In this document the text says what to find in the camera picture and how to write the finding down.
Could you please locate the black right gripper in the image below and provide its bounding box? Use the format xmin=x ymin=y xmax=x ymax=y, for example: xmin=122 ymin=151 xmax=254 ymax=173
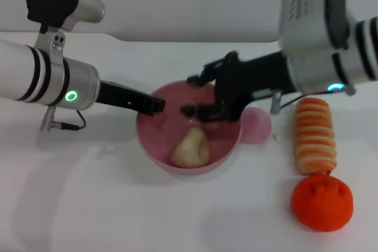
xmin=180 ymin=51 xmax=296 ymax=123

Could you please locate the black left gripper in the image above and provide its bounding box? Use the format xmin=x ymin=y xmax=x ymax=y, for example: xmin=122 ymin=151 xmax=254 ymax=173
xmin=97 ymin=80 xmax=166 ymax=117

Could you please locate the pink plastic bowl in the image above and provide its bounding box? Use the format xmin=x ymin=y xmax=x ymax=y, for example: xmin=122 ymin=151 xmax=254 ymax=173
xmin=135 ymin=80 xmax=243 ymax=177

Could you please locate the beige egg yolk pastry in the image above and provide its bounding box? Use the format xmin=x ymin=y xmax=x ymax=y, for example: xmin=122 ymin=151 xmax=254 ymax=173
xmin=170 ymin=126 xmax=212 ymax=169

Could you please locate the pink round bun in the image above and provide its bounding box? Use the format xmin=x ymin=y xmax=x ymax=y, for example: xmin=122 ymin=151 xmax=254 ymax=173
xmin=242 ymin=107 xmax=272 ymax=145

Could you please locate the orange striped bread roll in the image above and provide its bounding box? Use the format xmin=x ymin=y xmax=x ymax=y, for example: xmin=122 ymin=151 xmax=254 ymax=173
xmin=293 ymin=97 xmax=337 ymax=175

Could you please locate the orange round bun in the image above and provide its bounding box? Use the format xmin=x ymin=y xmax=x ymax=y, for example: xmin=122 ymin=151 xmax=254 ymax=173
xmin=291 ymin=174 xmax=354 ymax=232

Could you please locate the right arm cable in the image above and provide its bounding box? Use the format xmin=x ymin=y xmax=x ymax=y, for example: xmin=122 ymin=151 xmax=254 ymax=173
xmin=270 ymin=89 xmax=309 ymax=116

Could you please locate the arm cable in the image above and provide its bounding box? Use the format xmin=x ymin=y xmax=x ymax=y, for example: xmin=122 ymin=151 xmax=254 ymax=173
xmin=270 ymin=89 xmax=309 ymax=116
xmin=40 ymin=106 xmax=87 ymax=132

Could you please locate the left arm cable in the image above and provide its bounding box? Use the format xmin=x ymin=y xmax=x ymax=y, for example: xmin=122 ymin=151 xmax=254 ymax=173
xmin=40 ymin=106 xmax=87 ymax=132

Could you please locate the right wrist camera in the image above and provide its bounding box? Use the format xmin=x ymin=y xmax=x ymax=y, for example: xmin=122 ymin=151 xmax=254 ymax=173
xmin=279 ymin=0 xmax=357 ymax=55

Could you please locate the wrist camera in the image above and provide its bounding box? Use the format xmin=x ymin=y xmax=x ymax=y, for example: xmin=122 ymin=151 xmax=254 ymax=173
xmin=25 ymin=0 xmax=106 ymax=58
xmin=279 ymin=0 xmax=357 ymax=55

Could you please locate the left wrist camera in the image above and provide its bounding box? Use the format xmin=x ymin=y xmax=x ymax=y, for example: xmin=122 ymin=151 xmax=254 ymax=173
xmin=25 ymin=0 xmax=106 ymax=58

